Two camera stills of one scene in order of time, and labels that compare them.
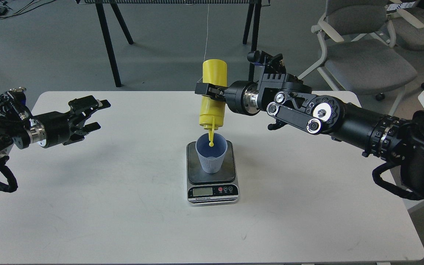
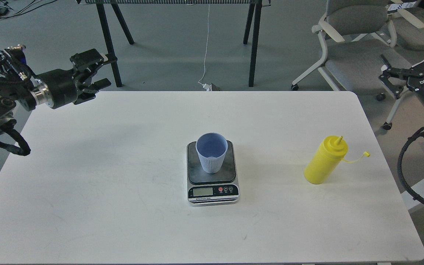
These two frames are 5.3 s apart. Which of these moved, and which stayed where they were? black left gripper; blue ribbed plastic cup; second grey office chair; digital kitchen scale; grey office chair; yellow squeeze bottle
Moved: black left gripper; yellow squeeze bottle
Stayed: second grey office chair; grey office chair; digital kitchen scale; blue ribbed plastic cup
